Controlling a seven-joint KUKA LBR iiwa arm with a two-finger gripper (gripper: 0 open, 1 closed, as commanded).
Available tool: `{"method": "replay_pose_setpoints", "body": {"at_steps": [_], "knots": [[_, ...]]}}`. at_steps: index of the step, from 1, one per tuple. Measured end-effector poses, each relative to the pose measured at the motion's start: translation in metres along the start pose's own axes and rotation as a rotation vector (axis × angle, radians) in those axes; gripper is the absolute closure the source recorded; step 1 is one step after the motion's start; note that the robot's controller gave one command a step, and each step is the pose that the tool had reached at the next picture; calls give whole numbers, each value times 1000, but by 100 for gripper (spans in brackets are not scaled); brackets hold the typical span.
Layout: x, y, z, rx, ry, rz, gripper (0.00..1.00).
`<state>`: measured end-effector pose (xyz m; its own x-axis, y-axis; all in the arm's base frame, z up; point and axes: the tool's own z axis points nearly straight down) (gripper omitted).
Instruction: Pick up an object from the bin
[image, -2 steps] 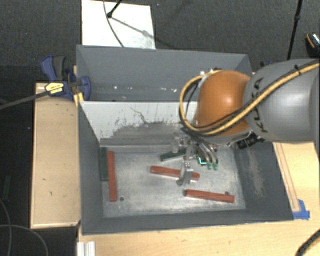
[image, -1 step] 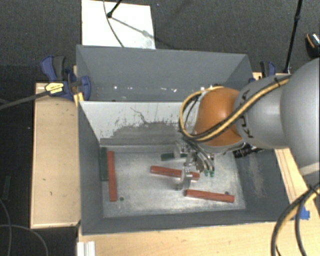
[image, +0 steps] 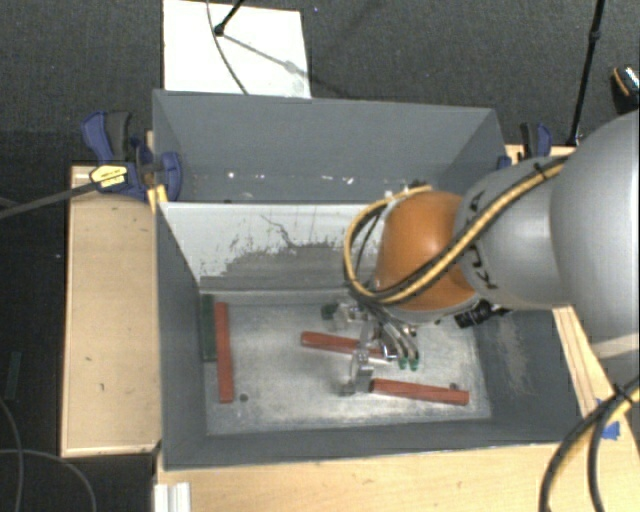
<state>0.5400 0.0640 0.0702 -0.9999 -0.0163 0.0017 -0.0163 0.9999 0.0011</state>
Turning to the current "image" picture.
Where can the grey metal bin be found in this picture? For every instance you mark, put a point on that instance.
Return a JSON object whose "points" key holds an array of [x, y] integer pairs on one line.
{"points": [[280, 145]]}

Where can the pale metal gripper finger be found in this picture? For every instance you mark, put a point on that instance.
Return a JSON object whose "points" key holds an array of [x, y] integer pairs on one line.
{"points": [[350, 384], [367, 371]]}

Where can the dark green flat block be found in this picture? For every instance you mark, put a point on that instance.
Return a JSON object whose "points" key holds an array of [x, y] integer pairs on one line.
{"points": [[208, 327]]}

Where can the red-brown flat block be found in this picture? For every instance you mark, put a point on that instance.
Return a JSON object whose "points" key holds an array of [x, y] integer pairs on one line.
{"points": [[225, 352], [422, 392], [327, 341]]}

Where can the black cylinder on white bracket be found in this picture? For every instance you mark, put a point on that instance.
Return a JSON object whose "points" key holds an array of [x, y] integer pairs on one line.
{"points": [[472, 315]]}

